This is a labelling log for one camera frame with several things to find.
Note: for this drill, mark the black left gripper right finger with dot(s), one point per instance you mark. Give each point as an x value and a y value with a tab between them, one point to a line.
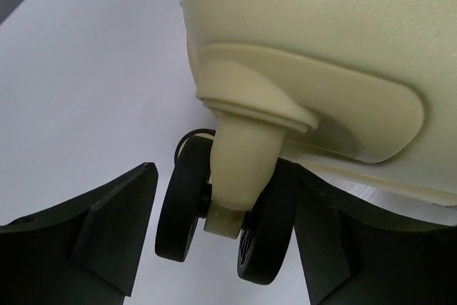
353	252

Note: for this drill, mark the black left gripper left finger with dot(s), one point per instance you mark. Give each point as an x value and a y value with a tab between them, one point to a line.
83	251

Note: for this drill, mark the yellow suitcase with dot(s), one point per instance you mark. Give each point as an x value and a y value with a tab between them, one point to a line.
360	89

